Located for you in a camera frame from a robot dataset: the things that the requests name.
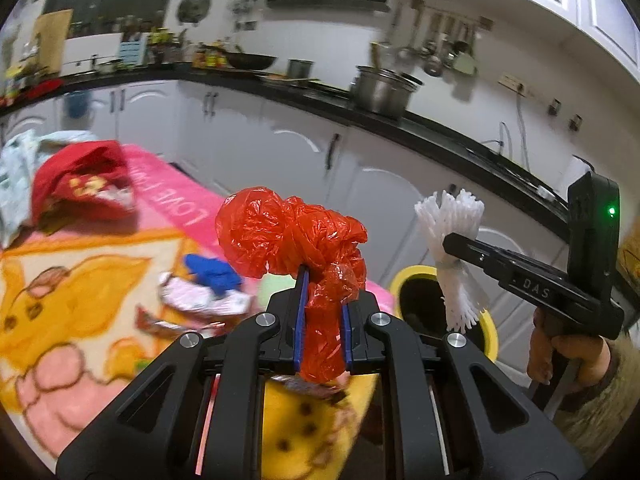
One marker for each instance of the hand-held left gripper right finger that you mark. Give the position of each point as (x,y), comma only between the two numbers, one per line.
(346,332)

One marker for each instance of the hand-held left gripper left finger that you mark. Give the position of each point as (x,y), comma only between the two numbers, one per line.
(300,310)

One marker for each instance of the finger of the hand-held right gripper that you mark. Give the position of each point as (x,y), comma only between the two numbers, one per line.
(475,252)

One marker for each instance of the white plastic straw bundle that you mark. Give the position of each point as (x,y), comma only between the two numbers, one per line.
(452,215)

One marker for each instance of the red plastic bag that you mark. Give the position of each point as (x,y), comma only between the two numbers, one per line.
(295,240)

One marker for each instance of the yellow trash bin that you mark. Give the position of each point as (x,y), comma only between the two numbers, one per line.
(407,280)

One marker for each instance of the person's right forearm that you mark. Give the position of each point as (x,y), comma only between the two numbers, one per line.
(605,405)

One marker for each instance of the person's right hand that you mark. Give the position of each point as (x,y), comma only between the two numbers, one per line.
(575,355)

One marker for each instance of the light green foam piece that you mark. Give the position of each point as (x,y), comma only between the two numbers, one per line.
(277,287)

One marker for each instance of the blue crumpled wrapper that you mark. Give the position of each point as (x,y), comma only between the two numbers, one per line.
(212,270)

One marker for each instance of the pink white packet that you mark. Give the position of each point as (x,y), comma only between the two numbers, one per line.
(195,297)

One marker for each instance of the red white candy wrapper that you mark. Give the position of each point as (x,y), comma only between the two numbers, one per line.
(165,327)

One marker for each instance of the white lower kitchen cabinets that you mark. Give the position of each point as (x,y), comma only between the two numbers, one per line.
(280,155)

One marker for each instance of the large steel pot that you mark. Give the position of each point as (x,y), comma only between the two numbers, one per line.
(382,92)

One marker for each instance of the hanging kitchen utensils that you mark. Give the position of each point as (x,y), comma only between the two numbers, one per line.
(440,45)

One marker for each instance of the printed blanket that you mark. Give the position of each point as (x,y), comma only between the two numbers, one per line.
(90,310)

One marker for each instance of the small steel pot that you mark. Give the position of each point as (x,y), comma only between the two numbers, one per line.
(300,69)

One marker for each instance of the black wok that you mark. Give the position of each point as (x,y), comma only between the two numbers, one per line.
(252,61)

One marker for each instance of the red printed cloth bag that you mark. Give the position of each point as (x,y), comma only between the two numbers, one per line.
(80,180)

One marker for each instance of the condiment bottles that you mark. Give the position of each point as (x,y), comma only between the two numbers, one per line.
(210,57)

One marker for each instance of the blue bucket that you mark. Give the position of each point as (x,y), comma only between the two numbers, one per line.
(77,105)

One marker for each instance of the white green plastic bag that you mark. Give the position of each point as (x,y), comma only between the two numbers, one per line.
(15,180)

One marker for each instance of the steel lid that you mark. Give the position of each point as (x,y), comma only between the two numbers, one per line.
(194,7)

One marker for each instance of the wooden cutting board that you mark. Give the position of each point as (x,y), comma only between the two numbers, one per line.
(52,37)

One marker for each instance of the wall socket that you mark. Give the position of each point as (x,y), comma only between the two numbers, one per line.
(515,86)

